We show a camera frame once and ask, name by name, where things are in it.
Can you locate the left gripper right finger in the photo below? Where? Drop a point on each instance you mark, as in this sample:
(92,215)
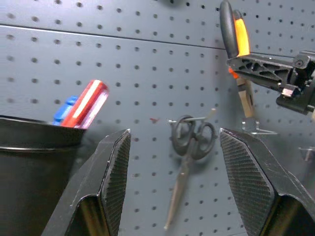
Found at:
(256,177)

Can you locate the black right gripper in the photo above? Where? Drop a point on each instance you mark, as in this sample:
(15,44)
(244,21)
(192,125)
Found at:
(304,83)

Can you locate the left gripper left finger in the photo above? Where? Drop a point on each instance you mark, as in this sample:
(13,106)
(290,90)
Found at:
(96,182)

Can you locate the orange and black pliers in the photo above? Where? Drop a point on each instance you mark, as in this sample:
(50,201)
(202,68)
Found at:
(230,32)

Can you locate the metal pegboard hook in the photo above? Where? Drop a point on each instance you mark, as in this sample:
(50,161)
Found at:
(307,153)
(261,132)
(197,118)

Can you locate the grey pegboard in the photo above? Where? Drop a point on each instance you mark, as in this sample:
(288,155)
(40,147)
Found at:
(147,73)

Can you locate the black tool cup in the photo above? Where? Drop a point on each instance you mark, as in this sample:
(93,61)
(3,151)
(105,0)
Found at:
(32,172)

